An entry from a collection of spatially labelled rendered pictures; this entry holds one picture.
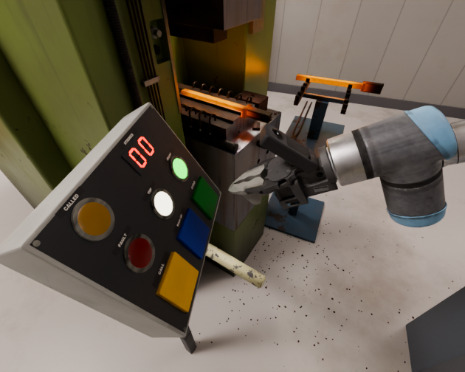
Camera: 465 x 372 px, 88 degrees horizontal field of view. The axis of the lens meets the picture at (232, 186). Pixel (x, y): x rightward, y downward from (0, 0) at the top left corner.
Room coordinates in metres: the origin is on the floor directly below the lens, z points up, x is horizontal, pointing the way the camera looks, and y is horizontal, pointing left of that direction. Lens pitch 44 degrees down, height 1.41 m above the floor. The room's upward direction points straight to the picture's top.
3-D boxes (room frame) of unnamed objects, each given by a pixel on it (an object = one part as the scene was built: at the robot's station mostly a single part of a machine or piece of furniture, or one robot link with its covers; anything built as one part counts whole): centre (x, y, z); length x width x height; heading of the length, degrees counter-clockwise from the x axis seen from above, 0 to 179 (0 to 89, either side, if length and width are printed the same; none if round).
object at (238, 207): (0.98, 0.12, 0.69); 0.56 x 0.38 x 0.45; 57
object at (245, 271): (0.48, 0.08, 0.62); 0.44 x 0.05 x 0.05; 57
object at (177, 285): (0.19, 0.09, 1.01); 0.07 x 0.05 x 0.07; 172
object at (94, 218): (0.20, 0.18, 1.16); 0.05 x 0.03 x 0.04; 147
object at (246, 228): (0.98, 0.12, 0.23); 0.56 x 0.38 x 0.47; 57
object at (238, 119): (0.93, 0.14, 0.96); 0.42 x 0.20 x 0.09; 57
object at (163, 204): (0.29, 0.12, 1.09); 0.05 x 0.03 x 0.04; 147
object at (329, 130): (1.18, -0.45, 0.67); 0.40 x 0.30 x 0.02; 156
